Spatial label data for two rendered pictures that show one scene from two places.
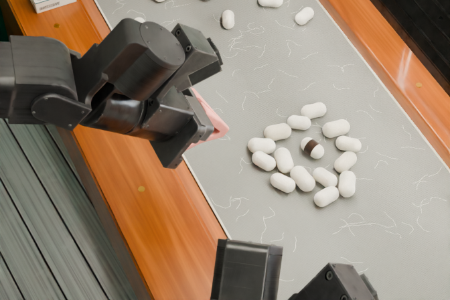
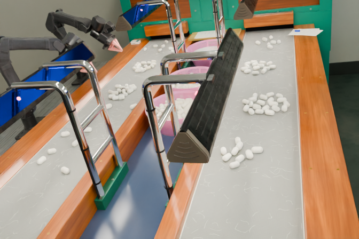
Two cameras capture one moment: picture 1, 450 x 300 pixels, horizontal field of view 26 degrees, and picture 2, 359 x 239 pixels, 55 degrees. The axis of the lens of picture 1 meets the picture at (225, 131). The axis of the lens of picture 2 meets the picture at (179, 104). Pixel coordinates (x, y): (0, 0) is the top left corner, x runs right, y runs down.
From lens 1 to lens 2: 1.67 m
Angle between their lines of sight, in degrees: 42
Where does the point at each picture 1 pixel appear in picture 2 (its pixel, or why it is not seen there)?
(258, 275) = (68, 36)
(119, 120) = (94, 34)
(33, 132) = not seen: hidden behind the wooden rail
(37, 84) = (79, 21)
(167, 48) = (100, 21)
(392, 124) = not seen: hidden behind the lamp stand
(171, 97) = (106, 34)
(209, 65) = (110, 28)
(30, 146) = not seen: hidden behind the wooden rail
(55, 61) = (86, 21)
